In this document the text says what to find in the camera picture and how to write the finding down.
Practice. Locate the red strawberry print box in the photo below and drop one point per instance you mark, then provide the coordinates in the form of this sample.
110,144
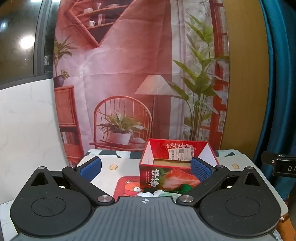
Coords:
166,178

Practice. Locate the printed room scene backdrop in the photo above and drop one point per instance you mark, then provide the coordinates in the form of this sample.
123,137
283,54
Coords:
129,58

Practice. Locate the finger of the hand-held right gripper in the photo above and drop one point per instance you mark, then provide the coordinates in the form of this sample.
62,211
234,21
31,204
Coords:
269,157

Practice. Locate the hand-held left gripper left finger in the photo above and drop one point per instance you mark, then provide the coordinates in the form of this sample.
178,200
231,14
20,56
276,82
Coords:
90,167

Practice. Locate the blue curtain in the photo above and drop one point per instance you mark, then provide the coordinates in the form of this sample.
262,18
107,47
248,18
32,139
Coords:
284,69

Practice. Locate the cartoon printed tablecloth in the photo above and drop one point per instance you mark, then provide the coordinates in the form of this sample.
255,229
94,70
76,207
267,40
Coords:
115,176

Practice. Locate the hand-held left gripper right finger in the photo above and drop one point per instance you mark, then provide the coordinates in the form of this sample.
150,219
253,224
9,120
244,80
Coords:
200,169

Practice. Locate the white marble panel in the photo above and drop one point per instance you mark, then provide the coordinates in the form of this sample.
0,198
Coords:
27,127

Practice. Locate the wooden board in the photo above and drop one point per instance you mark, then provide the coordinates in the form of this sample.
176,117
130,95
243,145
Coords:
247,81

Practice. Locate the dark glass window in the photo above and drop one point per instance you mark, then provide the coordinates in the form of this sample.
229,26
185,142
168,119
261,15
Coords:
18,34

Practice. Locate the black dotted glove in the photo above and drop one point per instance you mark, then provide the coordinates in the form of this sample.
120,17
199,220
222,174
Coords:
144,194

